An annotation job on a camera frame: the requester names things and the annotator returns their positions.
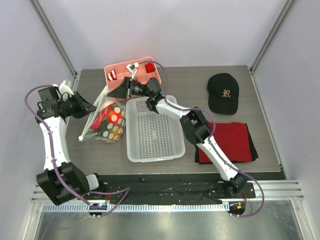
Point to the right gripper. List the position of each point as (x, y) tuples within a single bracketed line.
[(126, 88)]

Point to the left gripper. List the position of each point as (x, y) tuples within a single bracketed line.
[(88, 107)]

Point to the polka dot zip bag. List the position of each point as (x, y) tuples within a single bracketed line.
[(107, 131)]

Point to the red fake chili pepper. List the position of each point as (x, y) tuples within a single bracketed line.
[(100, 117)]

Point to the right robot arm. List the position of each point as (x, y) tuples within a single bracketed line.
[(195, 127)]

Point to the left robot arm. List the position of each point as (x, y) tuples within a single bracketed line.
[(61, 180)]

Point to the red fake tomato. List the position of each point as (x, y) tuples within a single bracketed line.
[(115, 115)]

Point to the red white striped sock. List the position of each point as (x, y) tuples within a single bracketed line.
[(112, 76)]

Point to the pink divided organizer box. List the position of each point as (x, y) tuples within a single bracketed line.
[(117, 75)]

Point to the red rolled sock back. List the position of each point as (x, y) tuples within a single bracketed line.
[(149, 68)]

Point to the white plastic basket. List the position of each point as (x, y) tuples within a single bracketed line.
[(151, 137)]

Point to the black baseball cap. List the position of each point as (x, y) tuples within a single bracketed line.
[(223, 94)]

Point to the red folded shirt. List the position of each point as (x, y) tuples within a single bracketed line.
[(235, 142)]

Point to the black folded cloth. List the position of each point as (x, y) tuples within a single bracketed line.
[(253, 147)]

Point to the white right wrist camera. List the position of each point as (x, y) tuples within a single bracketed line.
[(132, 68)]

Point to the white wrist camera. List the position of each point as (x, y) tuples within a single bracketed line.
[(64, 87), (132, 68)]

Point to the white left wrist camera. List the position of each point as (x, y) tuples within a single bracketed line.
[(64, 87)]

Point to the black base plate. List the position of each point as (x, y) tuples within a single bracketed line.
[(174, 189)]

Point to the white slotted cable duct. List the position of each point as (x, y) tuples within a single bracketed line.
[(77, 207)]

